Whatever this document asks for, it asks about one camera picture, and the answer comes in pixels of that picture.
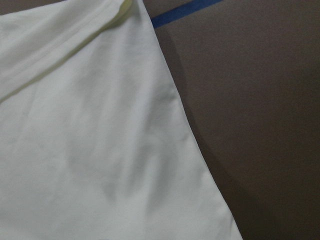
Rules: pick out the cream long-sleeve cat shirt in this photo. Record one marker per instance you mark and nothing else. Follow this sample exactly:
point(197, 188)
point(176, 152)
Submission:
point(94, 140)

